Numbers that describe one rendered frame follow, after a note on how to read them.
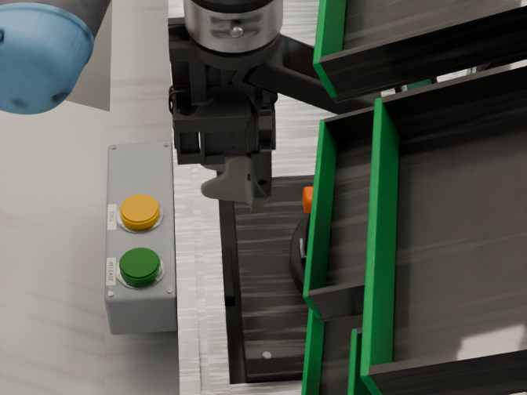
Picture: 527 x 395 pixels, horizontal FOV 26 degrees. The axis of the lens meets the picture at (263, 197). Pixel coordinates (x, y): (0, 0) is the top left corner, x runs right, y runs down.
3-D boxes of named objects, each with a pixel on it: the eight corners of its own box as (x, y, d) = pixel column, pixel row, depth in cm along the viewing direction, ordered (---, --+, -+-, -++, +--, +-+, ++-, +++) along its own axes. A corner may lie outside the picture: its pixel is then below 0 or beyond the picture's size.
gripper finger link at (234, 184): (201, 210, 103) (197, 139, 96) (267, 207, 103) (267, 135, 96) (203, 237, 101) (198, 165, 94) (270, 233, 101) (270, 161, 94)
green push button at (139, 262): (120, 292, 111) (118, 280, 109) (121, 259, 113) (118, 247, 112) (161, 290, 111) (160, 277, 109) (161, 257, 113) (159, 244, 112)
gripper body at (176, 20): (176, 108, 99) (167, -2, 90) (275, 103, 99) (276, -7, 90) (178, 173, 94) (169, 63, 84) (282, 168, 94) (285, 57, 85)
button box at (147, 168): (110, 336, 113) (103, 299, 109) (112, 180, 127) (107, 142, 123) (180, 332, 114) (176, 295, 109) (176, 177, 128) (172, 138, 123)
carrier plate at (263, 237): (246, 387, 104) (245, 375, 102) (231, 191, 120) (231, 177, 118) (507, 371, 105) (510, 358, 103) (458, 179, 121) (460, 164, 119)
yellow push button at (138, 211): (121, 237, 115) (118, 223, 114) (121, 207, 118) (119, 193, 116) (160, 234, 115) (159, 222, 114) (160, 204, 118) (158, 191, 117)
